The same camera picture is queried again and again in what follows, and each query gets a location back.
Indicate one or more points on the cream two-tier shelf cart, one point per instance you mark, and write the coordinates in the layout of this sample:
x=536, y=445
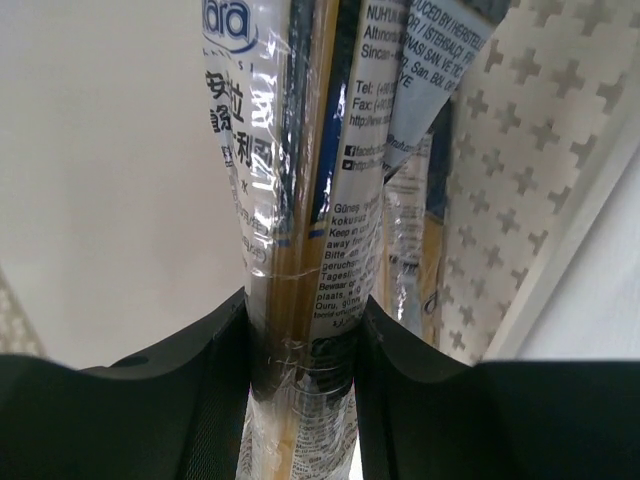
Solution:
x=118, y=227

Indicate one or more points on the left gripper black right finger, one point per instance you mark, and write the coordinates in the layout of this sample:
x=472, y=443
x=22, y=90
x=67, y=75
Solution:
x=424, y=415

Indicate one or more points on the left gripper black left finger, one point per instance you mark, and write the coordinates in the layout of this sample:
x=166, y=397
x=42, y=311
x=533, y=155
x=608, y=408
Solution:
x=174, y=410

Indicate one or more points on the spaghetti bag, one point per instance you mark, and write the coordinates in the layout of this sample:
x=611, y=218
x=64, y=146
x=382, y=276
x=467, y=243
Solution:
x=413, y=232
x=315, y=104

